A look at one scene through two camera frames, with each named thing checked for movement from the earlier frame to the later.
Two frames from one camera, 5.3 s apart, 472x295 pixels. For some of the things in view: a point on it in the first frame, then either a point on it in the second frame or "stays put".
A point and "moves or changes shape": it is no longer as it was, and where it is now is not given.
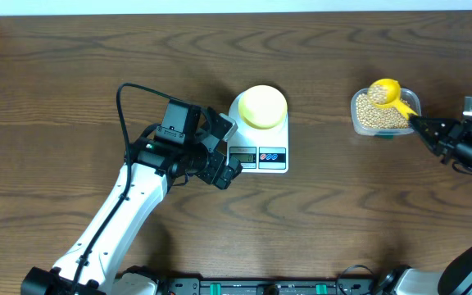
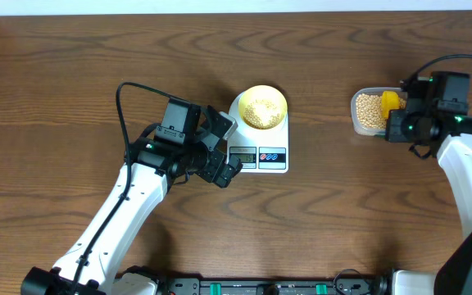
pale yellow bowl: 262,106 stays put
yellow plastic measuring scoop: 386,92 moves or changes shape
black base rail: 194,285 stays put
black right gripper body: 463,145 → 405,126
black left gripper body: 210,174 stays put
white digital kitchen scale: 259,150 stays put
